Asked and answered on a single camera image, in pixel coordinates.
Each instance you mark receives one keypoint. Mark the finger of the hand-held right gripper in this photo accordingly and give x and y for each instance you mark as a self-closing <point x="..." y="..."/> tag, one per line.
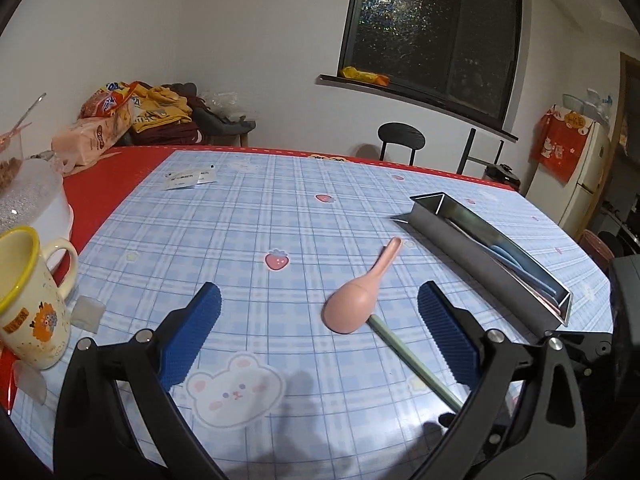
<point x="590" y="350"/>

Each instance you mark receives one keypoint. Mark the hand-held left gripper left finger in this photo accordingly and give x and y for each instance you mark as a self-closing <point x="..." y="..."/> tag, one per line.
<point x="190" y="332"/>

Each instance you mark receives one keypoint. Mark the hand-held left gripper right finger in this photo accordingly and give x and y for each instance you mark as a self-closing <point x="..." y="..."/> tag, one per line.
<point x="447" y="332"/>

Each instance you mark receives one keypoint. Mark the single green chopstick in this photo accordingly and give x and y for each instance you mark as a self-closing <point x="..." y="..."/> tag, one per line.
<point x="415" y="360"/>

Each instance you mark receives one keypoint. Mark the stainless steel utensil tray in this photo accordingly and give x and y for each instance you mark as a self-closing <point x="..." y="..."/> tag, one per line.
<point x="450" y="240"/>

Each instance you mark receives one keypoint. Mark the blue plastic spoon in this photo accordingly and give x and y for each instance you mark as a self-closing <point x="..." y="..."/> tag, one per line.
<point x="520" y="265"/>

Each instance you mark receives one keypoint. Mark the pink plastic spoon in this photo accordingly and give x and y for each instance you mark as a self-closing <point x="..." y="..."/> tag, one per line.
<point x="347" y="310"/>

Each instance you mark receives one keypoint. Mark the brown trash bin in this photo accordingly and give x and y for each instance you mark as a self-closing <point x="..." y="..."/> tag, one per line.
<point x="595" y="245"/>

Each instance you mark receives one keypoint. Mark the small clear packet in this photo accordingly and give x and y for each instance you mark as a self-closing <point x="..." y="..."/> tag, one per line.
<point x="90" y="312"/>
<point x="30" y="382"/>

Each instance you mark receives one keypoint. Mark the blue plaid table mat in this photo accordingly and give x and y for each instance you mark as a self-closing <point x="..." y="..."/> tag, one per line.
<point x="300" y="240"/>

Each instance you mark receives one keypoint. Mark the white fridge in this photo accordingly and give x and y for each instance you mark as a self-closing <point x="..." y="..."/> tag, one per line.
<point x="590" y="180"/>

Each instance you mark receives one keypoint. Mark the white sachets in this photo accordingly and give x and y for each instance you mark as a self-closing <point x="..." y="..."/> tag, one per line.
<point x="187" y="177"/>

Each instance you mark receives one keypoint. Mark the cream mug with yellow rim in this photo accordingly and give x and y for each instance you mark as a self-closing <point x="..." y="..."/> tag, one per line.
<point x="30" y="305"/>

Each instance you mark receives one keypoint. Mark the dark rice cooker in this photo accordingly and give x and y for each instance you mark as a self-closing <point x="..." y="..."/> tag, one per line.
<point x="502" y="175"/>

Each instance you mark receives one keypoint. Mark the red printed cloth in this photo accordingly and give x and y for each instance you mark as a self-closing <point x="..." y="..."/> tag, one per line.
<point x="557" y="145"/>

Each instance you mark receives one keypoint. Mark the black round stool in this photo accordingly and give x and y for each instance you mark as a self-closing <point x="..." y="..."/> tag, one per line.
<point x="400" y="135"/>

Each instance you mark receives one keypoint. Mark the pile of clothes on stool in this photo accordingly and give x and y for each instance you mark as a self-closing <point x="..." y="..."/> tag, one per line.
<point x="225" y="130"/>

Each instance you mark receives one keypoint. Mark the white plastic container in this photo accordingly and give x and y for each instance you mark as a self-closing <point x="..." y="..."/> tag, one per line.
<point x="30" y="200"/>

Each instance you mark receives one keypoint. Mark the bowls on fridge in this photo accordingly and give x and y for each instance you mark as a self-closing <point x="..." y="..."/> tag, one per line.
<point x="585" y="105"/>

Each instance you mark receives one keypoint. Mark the yellow clothes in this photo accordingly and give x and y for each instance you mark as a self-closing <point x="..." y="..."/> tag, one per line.
<point x="155" y="110"/>

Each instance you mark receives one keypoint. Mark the clear plastic bag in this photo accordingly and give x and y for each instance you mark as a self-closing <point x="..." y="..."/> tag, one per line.
<point x="222" y="105"/>

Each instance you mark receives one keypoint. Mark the black windowsill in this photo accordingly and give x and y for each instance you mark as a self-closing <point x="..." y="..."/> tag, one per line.
<point x="415" y="97"/>

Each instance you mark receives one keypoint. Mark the orange snack bag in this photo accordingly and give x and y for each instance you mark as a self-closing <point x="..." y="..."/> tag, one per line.
<point x="107" y="101"/>

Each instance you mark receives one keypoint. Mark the clear cup with snack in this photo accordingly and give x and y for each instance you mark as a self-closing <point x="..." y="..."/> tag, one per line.
<point x="12" y="155"/>

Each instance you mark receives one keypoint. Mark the yellow snack packet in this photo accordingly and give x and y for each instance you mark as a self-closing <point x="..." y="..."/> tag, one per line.
<point x="365" y="75"/>

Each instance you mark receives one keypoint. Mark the dark window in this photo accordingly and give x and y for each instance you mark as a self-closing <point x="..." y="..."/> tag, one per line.
<point x="435" y="30"/>

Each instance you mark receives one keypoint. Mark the black metal chair frame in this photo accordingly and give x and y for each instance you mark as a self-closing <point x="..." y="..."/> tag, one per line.
<point x="467" y="152"/>

